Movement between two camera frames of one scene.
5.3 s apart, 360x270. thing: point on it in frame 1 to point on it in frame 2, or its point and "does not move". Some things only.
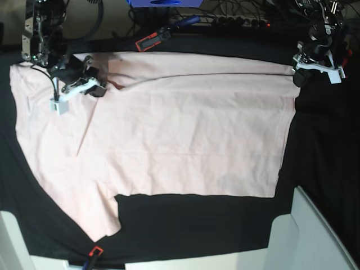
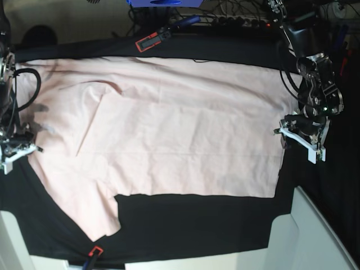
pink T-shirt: x=166 y=123 does not move
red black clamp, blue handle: x=156 y=38 does not move
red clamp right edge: x=345 y=59 does not move
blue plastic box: x=165 y=3 does not move
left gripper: x=325 y=63 to x=306 y=128
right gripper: x=72 y=75 to x=18 y=143
